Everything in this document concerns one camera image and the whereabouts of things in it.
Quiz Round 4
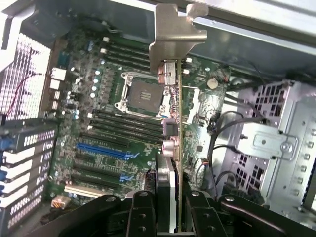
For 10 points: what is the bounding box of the long black expansion slot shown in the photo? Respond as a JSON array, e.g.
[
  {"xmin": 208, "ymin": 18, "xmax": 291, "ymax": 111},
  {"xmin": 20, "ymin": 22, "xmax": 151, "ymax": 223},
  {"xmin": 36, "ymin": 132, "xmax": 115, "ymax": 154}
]
[
  {"xmin": 80, "ymin": 133, "xmax": 132, "ymax": 147},
  {"xmin": 66, "ymin": 175, "xmax": 147, "ymax": 190},
  {"xmin": 73, "ymin": 163, "xmax": 136, "ymax": 179}
]

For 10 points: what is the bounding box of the white expansion slot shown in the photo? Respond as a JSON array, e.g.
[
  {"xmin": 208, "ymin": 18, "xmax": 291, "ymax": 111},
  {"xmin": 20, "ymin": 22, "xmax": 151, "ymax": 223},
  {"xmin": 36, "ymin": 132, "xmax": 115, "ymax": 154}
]
[{"xmin": 64, "ymin": 184, "xmax": 105, "ymax": 198}]

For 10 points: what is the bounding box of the blue expansion slot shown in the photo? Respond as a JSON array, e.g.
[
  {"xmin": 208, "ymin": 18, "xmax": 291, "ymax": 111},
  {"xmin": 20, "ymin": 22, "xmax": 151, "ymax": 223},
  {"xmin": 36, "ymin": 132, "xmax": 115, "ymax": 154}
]
[{"xmin": 76, "ymin": 143, "xmax": 139, "ymax": 159}]

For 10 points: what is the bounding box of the coin cell battery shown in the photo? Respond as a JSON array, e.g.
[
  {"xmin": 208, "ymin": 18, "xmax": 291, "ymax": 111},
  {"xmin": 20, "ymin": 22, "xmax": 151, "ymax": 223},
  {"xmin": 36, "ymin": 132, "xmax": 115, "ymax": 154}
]
[{"xmin": 206, "ymin": 77, "xmax": 218, "ymax": 90}]

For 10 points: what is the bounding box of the metal drive cage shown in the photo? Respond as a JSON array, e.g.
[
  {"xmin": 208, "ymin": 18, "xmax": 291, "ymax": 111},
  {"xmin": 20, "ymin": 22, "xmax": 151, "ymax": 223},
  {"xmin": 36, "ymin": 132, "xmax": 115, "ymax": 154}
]
[{"xmin": 222, "ymin": 79, "xmax": 316, "ymax": 210}]

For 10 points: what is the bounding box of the short black expansion slot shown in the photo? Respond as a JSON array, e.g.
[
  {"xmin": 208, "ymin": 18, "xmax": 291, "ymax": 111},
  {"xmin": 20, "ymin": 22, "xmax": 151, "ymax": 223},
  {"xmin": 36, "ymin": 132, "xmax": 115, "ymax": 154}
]
[{"xmin": 75, "ymin": 155, "xmax": 96, "ymax": 165}]

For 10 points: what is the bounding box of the green motherboard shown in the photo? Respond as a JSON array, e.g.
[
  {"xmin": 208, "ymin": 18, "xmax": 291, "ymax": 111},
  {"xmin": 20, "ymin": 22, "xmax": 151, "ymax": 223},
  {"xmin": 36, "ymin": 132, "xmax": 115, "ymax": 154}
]
[{"xmin": 45, "ymin": 31, "xmax": 233, "ymax": 207}]

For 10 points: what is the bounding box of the red black fan wire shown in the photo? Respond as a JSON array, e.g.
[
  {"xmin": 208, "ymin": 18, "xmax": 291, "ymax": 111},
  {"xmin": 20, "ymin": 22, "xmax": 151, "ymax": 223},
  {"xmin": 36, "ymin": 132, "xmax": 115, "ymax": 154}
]
[{"xmin": 4, "ymin": 72, "xmax": 45, "ymax": 117}]

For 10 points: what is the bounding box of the CPU socket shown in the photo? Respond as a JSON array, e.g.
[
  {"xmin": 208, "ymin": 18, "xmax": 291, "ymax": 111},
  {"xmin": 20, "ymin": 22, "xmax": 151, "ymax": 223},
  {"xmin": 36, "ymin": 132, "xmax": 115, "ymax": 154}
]
[{"xmin": 114, "ymin": 71, "xmax": 170, "ymax": 117}]

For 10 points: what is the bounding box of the open black PC case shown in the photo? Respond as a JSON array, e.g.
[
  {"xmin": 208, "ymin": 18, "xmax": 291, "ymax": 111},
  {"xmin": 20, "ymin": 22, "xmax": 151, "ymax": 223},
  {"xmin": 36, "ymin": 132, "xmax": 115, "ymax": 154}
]
[{"xmin": 0, "ymin": 0, "xmax": 316, "ymax": 237}]

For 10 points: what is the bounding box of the white power connector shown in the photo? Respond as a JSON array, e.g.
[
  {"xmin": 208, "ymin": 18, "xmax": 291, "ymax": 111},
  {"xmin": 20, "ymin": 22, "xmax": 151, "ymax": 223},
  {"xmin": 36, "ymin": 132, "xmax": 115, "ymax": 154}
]
[{"xmin": 50, "ymin": 194, "xmax": 70, "ymax": 210}]

